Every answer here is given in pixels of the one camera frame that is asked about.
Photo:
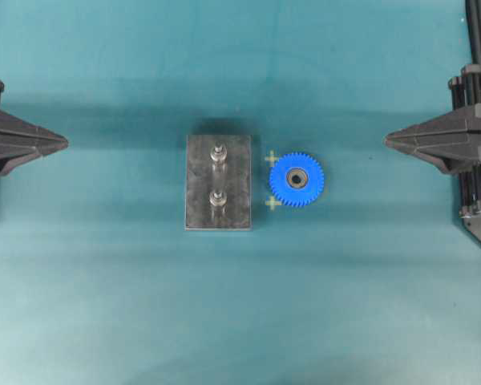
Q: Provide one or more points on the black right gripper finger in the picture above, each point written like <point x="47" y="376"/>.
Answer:
<point x="448" y="159"/>
<point x="464" y="120"/>

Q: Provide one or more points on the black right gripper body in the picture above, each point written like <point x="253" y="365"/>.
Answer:
<point x="466" y="91"/>

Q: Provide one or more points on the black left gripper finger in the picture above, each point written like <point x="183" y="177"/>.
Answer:
<point x="12" y="157"/>
<point x="11" y="125"/>

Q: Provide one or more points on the large blue plastic gear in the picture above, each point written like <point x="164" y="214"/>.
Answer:
<point x="297" y="179"/>

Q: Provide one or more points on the upper steel shaft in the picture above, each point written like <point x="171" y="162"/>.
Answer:
<point x="219" y="153"/>

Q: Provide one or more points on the steel shaft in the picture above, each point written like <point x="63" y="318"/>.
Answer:
<point x="218" y="198"/>
<point x="219" y="153"/>

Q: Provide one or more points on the lower steel shaft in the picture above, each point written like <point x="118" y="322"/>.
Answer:
<point x="218" y="198"/>

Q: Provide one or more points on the upper yellow tape cross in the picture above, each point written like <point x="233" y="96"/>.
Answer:
<point x="271" y="158"/>

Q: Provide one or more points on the yellow tape cross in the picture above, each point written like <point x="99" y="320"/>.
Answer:
<point x="271" y="158"/>
<point x="272" y="202"/>

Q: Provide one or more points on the lower yellow tape cross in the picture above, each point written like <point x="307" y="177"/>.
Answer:
<point x="272" y="202"/>

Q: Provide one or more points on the grey metal base plate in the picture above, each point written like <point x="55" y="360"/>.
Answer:
<point x="234" y="177"/>

